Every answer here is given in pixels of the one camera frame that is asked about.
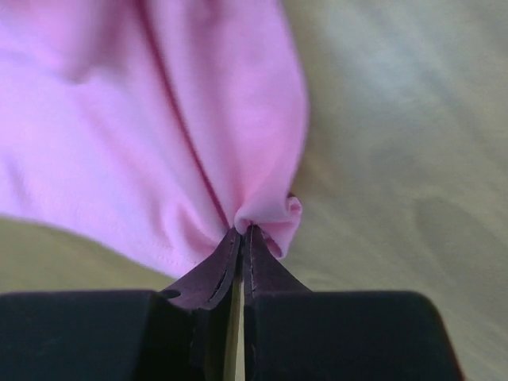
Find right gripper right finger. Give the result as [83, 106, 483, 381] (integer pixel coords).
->
[242, 225, 310, 298]

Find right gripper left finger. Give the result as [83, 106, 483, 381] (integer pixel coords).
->
[160, 228, 242, 311]

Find light pink t shirt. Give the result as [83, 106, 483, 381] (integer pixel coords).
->
[1, 1, 309, 277]

